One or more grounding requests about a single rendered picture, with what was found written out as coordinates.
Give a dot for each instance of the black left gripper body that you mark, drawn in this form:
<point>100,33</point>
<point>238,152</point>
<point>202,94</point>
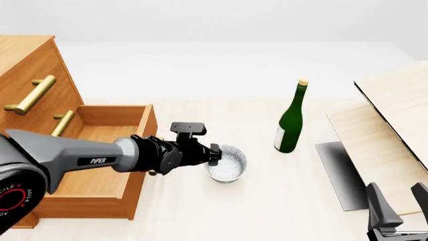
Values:
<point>215,153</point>

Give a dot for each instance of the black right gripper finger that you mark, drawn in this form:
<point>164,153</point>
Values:
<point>381,208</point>
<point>422,198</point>

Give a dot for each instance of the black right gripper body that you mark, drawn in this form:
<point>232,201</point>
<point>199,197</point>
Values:
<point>398,234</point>

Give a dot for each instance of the speckled black and white bowl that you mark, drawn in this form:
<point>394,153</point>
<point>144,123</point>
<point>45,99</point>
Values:
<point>232,165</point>

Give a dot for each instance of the silver-grey left robot arm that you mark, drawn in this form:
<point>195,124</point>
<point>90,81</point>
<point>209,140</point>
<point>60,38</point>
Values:
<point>67,153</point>

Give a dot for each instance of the open wooden drawer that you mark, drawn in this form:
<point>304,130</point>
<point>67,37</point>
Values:
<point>100,185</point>

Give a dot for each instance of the wooden cabinet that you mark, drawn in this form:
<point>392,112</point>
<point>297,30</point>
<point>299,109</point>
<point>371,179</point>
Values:
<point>23,55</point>

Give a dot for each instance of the pale wooden panel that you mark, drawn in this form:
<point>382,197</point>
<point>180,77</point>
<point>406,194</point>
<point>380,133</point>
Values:
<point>371,150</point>

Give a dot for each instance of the green wine bottle with cork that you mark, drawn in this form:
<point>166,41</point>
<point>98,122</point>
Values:
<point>291,125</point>

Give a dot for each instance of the pale wooden board black edge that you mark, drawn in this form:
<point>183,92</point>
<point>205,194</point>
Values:
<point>398,100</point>

